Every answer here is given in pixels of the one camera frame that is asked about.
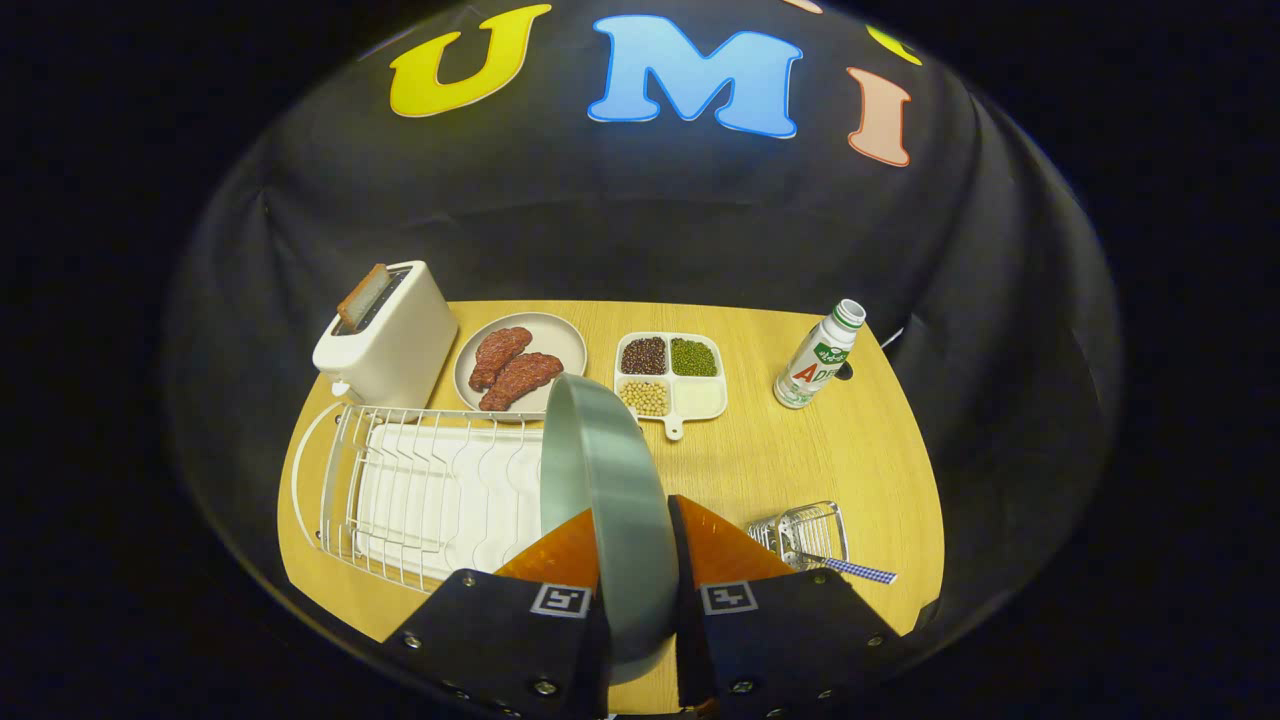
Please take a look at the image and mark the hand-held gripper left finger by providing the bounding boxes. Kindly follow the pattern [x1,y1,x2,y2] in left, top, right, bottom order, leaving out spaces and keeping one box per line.
[385,507,613,720]

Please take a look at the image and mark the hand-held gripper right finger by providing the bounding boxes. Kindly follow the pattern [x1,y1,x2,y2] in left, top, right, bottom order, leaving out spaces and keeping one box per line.
[668,494,901,716]

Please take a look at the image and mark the metal spoon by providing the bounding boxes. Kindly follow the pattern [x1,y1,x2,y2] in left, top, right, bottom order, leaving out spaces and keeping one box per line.
[795,550,898,585]

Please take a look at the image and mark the metal wire basket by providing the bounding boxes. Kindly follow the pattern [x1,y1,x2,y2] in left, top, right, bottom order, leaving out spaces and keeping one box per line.
[746,501,850,571]

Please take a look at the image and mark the pale green plate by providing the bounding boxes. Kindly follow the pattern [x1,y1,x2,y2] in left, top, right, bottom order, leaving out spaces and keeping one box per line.
[540,373,681,686]

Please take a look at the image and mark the white wire dish rack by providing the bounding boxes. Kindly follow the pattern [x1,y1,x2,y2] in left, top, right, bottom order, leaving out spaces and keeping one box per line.
[290,400,561,593]

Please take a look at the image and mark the grey plate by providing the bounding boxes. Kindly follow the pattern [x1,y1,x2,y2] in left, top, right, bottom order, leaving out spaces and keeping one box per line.
[454,312,588,423]

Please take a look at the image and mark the white drain tray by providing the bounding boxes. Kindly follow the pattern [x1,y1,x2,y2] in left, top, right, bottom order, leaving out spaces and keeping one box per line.
[355,425,546,591]

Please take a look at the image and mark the white divided bean tray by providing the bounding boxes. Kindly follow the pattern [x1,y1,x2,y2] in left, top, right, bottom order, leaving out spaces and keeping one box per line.
[614,332,728,442]

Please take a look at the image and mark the red meat piece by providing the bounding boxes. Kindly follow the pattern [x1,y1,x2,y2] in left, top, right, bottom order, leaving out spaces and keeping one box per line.
[479,352,565,412]
[468,327,534,392]

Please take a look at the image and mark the white milk drink bottle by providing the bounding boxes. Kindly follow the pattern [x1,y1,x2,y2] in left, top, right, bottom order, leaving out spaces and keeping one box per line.
[773,299,867,410]

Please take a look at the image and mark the white toaster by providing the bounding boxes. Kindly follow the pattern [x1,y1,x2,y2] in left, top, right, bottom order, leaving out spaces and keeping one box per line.
[312,260,459,409]

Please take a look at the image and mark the toast bread slice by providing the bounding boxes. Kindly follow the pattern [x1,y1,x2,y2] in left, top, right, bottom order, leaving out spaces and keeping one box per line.
[336,263,391,331]

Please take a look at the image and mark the black backdrop cloth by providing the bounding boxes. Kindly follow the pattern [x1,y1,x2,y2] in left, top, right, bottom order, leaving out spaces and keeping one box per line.
[165,0,1126,641]

